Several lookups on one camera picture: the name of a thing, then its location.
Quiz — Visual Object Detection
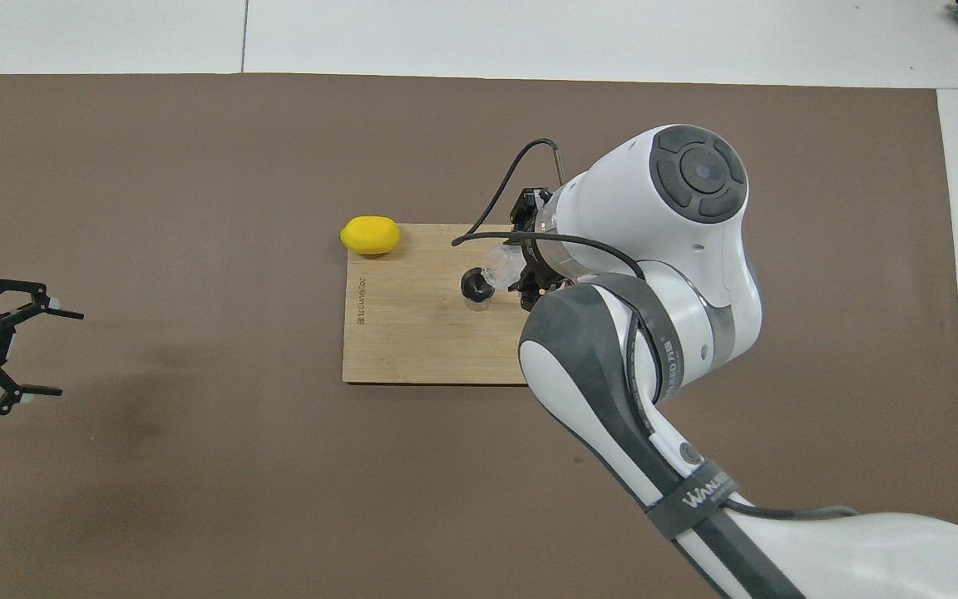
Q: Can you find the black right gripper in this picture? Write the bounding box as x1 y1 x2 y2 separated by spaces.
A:
508 188 565 313

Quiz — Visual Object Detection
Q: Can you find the clear glass cup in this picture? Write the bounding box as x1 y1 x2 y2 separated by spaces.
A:
483 245 526 285

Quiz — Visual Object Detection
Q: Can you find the steel jigger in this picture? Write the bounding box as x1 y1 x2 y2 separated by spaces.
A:
460 267 497 312

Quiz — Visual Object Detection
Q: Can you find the bamboo cutting board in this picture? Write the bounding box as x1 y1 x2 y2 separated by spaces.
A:
342 223 531 386

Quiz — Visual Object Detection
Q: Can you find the yellow lemon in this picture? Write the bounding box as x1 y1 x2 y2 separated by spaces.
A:
340 215 402 255

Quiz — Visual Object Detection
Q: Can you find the brown table mat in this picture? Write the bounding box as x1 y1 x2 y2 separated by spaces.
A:
0 73 958 599

